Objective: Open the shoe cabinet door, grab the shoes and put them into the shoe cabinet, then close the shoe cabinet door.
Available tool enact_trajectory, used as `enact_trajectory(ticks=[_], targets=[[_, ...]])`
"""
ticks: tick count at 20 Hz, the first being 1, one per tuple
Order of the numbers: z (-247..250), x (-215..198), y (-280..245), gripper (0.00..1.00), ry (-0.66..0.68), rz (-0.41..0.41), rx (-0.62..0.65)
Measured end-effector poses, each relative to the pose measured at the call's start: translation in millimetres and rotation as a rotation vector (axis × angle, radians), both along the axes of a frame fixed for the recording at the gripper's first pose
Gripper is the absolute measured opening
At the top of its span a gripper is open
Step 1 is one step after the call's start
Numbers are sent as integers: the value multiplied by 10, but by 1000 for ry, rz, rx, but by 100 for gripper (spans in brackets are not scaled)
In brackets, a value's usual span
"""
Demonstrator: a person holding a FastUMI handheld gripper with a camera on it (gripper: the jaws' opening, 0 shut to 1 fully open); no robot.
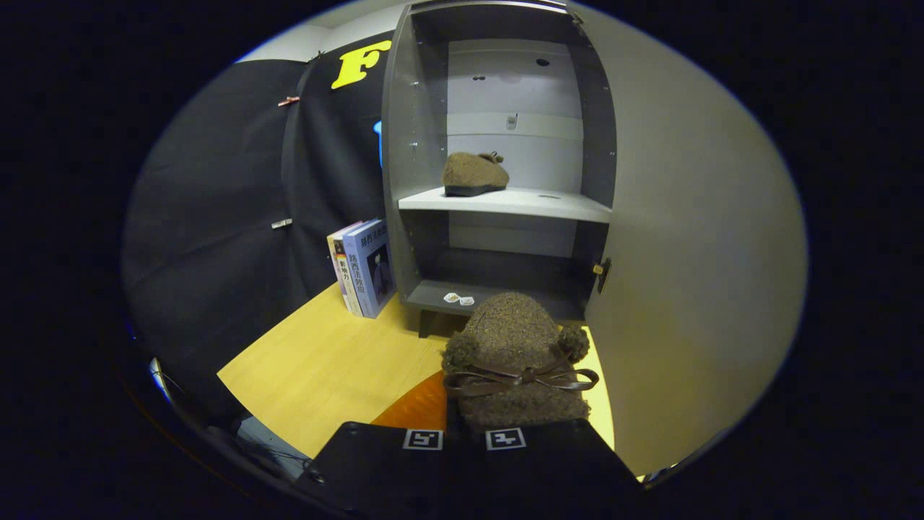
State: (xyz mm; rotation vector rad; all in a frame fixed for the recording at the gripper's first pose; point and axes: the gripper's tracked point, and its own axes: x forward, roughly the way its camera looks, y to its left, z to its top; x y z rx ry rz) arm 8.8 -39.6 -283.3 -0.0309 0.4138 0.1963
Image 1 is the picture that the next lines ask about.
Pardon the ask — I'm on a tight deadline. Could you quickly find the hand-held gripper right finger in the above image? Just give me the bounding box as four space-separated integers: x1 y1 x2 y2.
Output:
462 419 645 520

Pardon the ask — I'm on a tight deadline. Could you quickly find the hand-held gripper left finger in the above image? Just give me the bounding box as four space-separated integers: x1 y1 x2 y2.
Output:
300 370 463 520

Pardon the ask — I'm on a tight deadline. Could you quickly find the brown fuzzy shoe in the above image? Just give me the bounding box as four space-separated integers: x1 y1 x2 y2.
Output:
440 291 600 434
442 150 510 198

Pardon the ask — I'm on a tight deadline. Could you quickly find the beige shoe cabinet door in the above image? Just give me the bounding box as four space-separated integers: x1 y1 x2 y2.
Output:
567 0 809 477

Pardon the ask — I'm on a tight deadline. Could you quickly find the grey shoe cabinet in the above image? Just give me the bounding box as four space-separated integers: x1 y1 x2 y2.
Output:
380 0 620 339

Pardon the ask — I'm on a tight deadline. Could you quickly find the blue book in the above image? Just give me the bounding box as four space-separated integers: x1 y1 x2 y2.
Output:
343 220 396 319

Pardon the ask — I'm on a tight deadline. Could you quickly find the white book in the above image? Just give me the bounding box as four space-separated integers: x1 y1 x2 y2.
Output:
334 224 365 316

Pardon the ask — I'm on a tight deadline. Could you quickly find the black backdrop cloth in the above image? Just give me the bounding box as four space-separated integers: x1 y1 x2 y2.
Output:
121 29 394 434

